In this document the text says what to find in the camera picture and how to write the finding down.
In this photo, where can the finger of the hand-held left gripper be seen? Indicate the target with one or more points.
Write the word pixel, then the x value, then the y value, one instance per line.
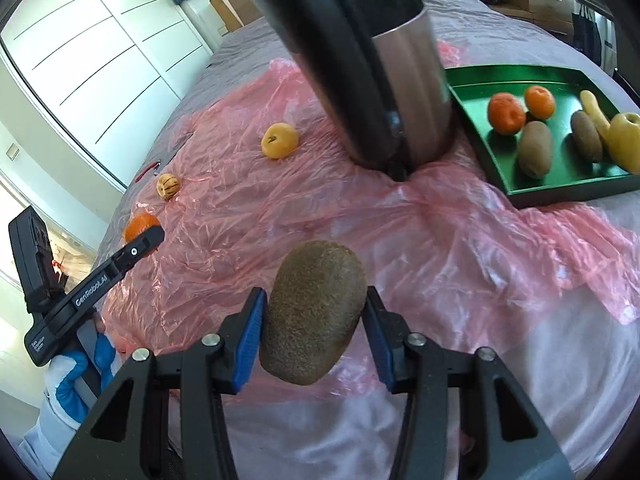
pixel 140 249

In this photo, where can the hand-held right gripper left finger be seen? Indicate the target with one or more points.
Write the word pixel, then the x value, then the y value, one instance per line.
pixel 247 345

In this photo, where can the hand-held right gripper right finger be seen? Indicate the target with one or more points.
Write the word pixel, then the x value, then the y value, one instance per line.
pixel 380 347

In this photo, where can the orange tangerine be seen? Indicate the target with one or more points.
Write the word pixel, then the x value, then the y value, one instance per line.
pixel 139 224
pixel 540 101
pixel 506 114

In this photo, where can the brown kiwi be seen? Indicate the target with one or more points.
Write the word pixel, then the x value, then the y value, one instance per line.
pixel 586 135
pixel 535 150
pixel 312 312

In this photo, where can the green metal tray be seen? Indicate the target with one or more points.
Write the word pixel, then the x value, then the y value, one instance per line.
pixel 472 97

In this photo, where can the yellow banana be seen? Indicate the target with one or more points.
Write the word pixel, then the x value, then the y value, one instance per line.
pixel 595 110

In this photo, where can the yellow apple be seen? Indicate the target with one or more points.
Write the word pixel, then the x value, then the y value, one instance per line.
pixel 626 141

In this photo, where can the person's left forearm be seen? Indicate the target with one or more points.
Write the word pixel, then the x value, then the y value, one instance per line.
pixel 55 430

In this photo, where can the person's left hand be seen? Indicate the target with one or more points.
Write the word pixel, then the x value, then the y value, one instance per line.
pixel 102 360

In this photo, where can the small striped tan fruit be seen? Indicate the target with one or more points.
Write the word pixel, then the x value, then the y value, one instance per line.
pixel 168 186

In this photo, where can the small red object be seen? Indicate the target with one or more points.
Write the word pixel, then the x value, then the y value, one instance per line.
pixel 148 171

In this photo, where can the pink plastic sheet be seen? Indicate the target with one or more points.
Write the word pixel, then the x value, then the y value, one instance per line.
pixel 250 210

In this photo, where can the purple bed sheet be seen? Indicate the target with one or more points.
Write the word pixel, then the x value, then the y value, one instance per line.
pixel 500 435

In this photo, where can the yellow round fruit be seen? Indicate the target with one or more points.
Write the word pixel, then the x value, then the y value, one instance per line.
pixel 280 141

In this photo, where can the white wardrobe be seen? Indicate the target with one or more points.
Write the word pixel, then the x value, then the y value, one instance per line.
pixel 100 50

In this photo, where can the wooden headboard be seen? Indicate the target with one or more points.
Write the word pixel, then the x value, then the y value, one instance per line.
pixel 235 7

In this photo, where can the black steel tumbler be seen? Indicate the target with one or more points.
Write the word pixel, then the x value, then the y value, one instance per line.
pixel 415 85

